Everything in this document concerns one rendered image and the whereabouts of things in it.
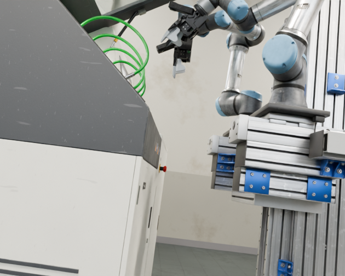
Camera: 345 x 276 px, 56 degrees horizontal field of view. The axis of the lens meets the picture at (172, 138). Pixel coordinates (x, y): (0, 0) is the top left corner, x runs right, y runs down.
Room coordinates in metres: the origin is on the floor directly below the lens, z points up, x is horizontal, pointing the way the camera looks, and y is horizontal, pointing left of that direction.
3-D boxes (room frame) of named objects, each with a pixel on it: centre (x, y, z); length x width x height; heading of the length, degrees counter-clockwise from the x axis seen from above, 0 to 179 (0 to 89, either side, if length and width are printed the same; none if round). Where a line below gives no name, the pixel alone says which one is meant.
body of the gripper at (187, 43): (1.48, 0.01, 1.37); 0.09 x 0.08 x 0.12; 87
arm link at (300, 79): (1.19, -0.41, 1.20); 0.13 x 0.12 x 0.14; 148
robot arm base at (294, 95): (1.20, -0.42, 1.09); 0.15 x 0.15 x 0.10
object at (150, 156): (1.36, 0.09, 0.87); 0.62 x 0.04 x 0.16; 177
